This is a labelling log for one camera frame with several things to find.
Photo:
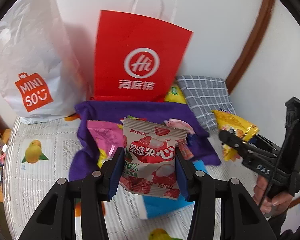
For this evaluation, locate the brown wooden door frame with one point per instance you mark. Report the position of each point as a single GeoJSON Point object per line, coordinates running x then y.
{"type": "Point", "coordinates": [252, 42]}

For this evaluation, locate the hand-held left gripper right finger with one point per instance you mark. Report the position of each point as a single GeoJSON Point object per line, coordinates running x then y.
{"type": "Point", "coordinates": [182, 175]}

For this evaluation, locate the grey checked folded cloth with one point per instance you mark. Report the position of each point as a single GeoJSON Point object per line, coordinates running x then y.
{"type": "Point", "coordinates": [205, 95]}

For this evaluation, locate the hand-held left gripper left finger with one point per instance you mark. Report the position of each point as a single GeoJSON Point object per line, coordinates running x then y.
{"type": "Point", "coordinates": [116, 172]}

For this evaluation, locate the yellow green bag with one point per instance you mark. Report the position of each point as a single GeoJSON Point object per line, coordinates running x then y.
{"type": "Point", "coordinates": [175, 97]}

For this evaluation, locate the fruit print bed cover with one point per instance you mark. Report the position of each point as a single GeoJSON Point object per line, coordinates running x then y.
{"type": "Point", "coordinates": [52, 170]}

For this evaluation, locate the red white lychee snack packet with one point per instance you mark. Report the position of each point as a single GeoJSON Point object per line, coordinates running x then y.
{"type": "Point", "coordinates": [150, 155]}

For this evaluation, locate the yellow green snack packet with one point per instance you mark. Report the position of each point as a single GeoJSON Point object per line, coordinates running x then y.
{"type": "Point", "coordinates": [102, 158]}

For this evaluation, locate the wooden nightstand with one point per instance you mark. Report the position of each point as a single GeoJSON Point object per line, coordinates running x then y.
{"type": "Point", "coordinates": [5, 133]}

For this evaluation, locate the person's right hand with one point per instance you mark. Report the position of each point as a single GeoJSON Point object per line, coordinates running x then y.
{"type": "Point", "coordinates": [277, 201]}

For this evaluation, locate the blue snack packet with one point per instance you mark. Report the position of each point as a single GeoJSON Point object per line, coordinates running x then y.
{"type": "Point", "coordinates": [192, 140]}

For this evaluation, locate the person's right forearm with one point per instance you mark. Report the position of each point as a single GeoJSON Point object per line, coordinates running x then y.
{"type": "Point", "coordinates": [287, 227]}

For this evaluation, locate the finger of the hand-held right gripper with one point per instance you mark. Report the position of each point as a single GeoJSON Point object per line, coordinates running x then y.
{"type": "Point", "coordinates": [232, 141]}
{"type": "Point", "coordinates": [265, 143]}

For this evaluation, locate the blue tissue box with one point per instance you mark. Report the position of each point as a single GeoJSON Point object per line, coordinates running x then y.
{"type": "Point", "coordinates": [160, 207]}

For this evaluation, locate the white plastic shopping bag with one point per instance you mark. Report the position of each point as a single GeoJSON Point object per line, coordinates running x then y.
{"type": "Point", "coordinates": [40, 55]}

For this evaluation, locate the red paper bag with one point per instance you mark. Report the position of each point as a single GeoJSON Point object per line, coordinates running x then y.
{"type": "Point", "coordinates": [140, 42]}

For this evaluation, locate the pink white snack packet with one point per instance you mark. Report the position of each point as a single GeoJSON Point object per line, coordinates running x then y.
{"type": "Point", "coordinates": [177, 125]}

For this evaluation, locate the purple towel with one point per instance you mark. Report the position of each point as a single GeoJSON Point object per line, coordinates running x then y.
{"type": "Point", "coordinates": [145, 110]}

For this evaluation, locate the large pink snack packet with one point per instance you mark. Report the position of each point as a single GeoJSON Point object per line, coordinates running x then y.
{"type": "Point", "coordinates": [102, 137]}

